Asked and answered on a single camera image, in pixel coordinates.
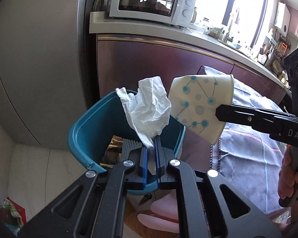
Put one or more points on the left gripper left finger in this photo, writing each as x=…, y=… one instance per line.
x=143, y=166

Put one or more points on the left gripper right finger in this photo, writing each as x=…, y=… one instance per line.
x=163, y=156

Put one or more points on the white tissue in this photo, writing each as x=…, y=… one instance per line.
x=148, y=111

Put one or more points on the paper cup with blue dots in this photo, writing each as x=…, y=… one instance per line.
x=194, y=100

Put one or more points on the teal trash bin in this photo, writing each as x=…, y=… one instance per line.
x=90, y=136

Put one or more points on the purple kitchen cabinets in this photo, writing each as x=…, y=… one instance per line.
x=124, y=60

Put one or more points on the kitchen faucet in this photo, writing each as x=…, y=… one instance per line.
x=234, y=19

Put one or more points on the right hand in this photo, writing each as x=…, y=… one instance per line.
x=287, y=177

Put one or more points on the gold snack bag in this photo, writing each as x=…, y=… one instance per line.
x=113, y=153

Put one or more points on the checked purple table cloth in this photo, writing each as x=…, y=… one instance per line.
x=250, y=160

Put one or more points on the white water heater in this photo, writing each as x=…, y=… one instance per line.
x=282, y=19

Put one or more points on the white microwave oven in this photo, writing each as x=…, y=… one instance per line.
x=171, y=12

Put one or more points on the grey refrigerator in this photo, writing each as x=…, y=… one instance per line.
x=41, y=92

